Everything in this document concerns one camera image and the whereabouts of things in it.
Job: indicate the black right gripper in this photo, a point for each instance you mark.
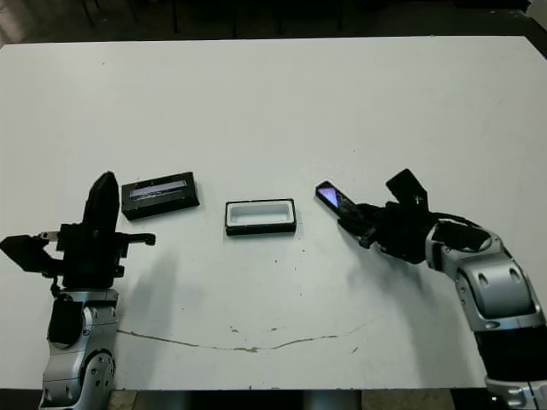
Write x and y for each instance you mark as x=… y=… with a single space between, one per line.
x=401 y=232

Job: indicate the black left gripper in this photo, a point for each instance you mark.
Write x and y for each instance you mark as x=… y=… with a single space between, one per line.
x=92 y=260

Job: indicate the slim black camera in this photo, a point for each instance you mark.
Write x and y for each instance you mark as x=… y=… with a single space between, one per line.
x=329 y=194

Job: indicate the black box lid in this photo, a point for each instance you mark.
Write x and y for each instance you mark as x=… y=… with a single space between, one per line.
x=160 y=198

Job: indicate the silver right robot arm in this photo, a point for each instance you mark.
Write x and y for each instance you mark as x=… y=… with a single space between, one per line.
x=491 y=282

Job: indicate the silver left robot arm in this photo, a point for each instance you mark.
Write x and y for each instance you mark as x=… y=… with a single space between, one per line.
x=81 y=354

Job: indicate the black box white inlay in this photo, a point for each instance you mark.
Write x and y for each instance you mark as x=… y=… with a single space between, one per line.
x=260 y=229

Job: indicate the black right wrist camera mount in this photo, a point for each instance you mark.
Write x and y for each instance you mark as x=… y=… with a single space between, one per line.
x=408 y=185

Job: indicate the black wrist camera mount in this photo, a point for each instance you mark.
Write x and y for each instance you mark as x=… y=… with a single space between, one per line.
x=25 y=254
x=408 y=185

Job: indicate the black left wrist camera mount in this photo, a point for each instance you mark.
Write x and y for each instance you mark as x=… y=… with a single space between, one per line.
x=25 y=254

